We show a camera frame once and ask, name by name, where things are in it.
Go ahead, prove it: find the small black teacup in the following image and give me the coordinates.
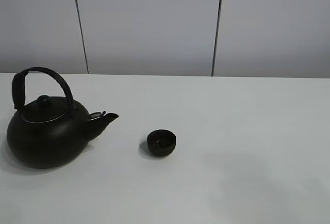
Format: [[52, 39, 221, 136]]
[[146, 130, 176, 157]]

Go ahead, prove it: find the black teapot with handle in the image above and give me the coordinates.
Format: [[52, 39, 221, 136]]
[[6, 67, 119, 169]]

